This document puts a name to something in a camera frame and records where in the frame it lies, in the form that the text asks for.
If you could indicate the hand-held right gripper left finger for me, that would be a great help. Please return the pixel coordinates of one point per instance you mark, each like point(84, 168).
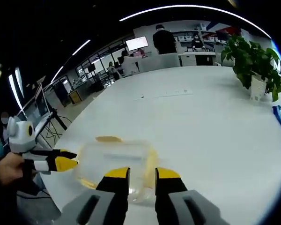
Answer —
point(107, 199)

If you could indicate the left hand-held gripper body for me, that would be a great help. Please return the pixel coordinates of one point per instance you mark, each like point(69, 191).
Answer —
point(19, 138)

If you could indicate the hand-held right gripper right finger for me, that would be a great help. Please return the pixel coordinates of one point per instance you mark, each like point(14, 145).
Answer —
point(171, 199)

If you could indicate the clear plastic buckle box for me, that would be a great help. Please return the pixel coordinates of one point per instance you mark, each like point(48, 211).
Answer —
point(135, 187)

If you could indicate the yellow buckle clear lid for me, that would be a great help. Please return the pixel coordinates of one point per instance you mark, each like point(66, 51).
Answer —
point(152, 168)

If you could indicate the person's left hand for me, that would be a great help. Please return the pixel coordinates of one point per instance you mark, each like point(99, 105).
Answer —
point(10, 170)

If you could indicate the silver monitor with dark picture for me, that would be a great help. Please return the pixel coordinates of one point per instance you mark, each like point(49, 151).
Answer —
point(42, 105)

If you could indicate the white lit monitor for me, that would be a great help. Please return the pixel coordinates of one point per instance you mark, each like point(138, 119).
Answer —
point(137, 43)

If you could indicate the grey chair back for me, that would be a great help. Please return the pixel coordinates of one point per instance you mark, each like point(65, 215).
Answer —
point(159, 62)

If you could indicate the white counter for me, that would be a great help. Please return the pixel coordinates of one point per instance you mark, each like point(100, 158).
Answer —
point(196, 58)

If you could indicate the potted green plant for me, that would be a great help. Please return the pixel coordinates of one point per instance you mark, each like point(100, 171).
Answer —
point(253, 58)

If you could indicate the long curved ceiling light strip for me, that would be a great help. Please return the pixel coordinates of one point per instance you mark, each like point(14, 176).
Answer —
point(201, 10)

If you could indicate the wall shelves with white boxes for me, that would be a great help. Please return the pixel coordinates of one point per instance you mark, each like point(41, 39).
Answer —
point(185, 37)

